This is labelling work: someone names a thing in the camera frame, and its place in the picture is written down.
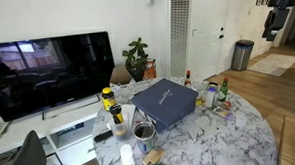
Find cardboard box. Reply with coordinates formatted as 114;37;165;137
109;67;132;85

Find yellow lid supplement jar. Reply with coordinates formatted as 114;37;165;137
102;87;116;111

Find gray shoe box base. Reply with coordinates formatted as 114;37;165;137
137;103;200;134

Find small red lid jar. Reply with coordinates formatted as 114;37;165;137
222;101;232;110

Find green potted plant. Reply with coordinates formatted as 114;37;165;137
122;38;148;82

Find hot sauce bottle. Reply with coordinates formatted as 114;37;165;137
184;71;191;86

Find yellow black mustard bottle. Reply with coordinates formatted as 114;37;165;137
110;104;127;137

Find steel tumbler cup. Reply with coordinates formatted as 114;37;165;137
133;122;156;154

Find white blue cap bottle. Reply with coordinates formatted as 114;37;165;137
205;88;216;108

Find wooden blocks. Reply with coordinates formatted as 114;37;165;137
142;149;165;165

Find black remote control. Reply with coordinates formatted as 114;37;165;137
94;130;113;143

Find white small cup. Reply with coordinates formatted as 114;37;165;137
119;144;134;165

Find green soju bottle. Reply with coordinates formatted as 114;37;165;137
218;77;229;101

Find snack packet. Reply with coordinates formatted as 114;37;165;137
213;106;232;118

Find white tv stand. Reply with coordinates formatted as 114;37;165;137
0;95;104;165

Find white door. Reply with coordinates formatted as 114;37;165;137
187;0;229;80

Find steel trash can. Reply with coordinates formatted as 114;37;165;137
231;39;254;71

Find black flat screen television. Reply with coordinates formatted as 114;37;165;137
0;31;115;122

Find beige floor rug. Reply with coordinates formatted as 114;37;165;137
249;54;295;77

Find black office chair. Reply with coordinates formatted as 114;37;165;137
12;131;47;165

